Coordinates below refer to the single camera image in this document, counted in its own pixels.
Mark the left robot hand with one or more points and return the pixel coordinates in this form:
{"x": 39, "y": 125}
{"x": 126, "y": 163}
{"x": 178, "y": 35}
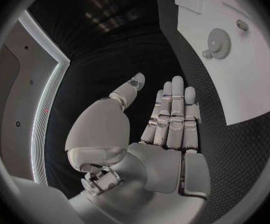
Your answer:
{"x": 163, "y": 168}

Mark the white task board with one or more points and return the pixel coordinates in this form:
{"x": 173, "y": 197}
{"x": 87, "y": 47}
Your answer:
{"x": 247, "y": 78}

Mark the small grey gear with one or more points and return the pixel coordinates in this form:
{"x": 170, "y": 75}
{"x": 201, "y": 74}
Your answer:
{"x": 207, "y": 54}

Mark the large grey gear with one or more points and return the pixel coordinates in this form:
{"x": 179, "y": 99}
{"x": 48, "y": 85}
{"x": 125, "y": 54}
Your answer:
{"x": 220, "y": 41}

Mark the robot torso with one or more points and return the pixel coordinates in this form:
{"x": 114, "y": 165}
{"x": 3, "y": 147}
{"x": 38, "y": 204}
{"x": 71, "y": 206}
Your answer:
{"x": 25, "y": 97}

